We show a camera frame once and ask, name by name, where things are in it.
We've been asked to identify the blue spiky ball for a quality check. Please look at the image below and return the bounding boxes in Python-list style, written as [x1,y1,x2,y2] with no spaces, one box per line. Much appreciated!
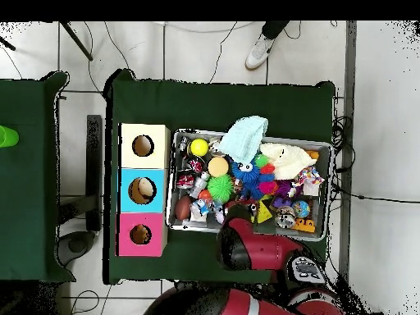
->
[231,159,263,198]

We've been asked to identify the mint green cloth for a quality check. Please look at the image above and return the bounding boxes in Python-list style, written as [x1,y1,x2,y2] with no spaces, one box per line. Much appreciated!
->
[218,115,270,164]

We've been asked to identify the pink spiky ball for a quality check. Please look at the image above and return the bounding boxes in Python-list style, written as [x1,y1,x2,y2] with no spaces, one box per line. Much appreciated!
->
[258,180,280,197]

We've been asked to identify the cream knitted cloth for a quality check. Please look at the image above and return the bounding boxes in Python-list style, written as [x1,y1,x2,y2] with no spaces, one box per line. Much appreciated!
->
[261,143,317,181]

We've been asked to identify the wooden box with three holes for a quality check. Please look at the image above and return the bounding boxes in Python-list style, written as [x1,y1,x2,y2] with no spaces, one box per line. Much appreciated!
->
[116,122,171,258]

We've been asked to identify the clear mesh bin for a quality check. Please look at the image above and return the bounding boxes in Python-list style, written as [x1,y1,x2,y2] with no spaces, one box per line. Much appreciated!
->
[166,129,332,242]

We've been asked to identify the orange foam disc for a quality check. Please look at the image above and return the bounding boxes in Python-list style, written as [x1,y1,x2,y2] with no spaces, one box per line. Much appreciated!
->
[207,156,231,178]

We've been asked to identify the green spiky ball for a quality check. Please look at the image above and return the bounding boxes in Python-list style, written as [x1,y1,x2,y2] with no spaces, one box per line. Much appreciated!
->
[208,174,236,203]

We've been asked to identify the red soda can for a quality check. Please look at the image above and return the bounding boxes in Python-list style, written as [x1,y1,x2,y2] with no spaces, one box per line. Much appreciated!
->
[176,170,197,190]

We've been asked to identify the yellow ball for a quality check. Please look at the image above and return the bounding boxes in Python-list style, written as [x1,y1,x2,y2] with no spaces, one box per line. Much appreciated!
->
[189,137,210,158]

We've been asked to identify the brown toy football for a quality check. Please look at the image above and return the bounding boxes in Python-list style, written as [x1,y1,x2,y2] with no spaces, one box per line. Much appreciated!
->
[174,195,193,222]

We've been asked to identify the dark green table cloth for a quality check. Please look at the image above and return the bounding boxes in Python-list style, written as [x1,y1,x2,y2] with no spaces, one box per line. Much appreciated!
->
[0,71,70,283]
[103,68,337,290]

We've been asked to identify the colourful patterned cloth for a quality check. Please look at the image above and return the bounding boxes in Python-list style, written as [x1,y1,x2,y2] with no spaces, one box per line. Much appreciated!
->
[294,167,326,197]

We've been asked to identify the person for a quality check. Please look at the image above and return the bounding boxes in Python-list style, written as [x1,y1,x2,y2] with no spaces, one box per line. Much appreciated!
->
[244,21,290,71]

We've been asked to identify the black tripod leg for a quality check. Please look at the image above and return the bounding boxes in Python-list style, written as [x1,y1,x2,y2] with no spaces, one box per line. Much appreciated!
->
[55,21,93,63]

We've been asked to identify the green cup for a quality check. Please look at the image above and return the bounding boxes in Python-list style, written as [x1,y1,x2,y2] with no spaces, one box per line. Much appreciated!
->
[0,124,21,148]

